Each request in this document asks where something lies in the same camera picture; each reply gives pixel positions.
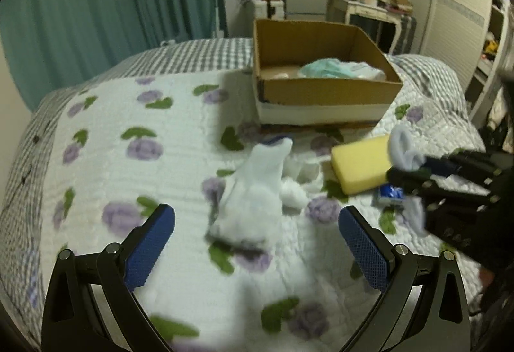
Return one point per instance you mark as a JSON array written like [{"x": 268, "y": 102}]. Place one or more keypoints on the white green wet wipes pack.
[{"x": 332, "y": 68}]

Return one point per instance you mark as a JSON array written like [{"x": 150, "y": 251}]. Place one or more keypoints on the grey checked bed sheet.
[{"x": 21, "y": 222}]

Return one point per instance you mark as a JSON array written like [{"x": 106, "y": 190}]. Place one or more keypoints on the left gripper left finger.
[{"x": 143, "y": 246}]

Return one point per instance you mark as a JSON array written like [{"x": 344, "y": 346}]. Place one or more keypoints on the dark suitcase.
[{"x": 408, "y": 30}]

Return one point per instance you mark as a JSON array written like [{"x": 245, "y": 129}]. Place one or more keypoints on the brown cardboard box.
[{"x": 281, "y": 48}]

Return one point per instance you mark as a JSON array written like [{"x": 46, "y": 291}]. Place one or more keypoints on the silver small refrigerator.
[{"x": 305, "y": 10}]

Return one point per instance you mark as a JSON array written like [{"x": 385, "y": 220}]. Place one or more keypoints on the green curtain left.
[{"x": 52, "y": 44}]

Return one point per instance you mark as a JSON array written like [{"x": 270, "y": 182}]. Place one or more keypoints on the white drawer cabinet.
[{"x": 265, "y": 9}]

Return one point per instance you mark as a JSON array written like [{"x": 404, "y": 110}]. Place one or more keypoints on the white dressing table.
[{"x": 342, "y": 10}]

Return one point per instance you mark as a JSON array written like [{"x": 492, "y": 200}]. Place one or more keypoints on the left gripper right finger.
[{"x": 369, "y": 246}]

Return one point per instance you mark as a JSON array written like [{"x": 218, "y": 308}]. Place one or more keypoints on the yellow sponge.
[{"x": 361, "y": 166}]

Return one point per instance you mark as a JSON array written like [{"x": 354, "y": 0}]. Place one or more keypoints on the small blue white packet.
[{"x": 390, "y": 195}]

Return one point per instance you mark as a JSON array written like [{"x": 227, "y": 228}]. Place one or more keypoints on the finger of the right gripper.
[
  {"x": 418, "y": 184},
  {"x": 471, "y": 164}
]

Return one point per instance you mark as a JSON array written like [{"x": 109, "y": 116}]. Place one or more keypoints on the white floral quilt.
[{"x": 129, "y": 145}]

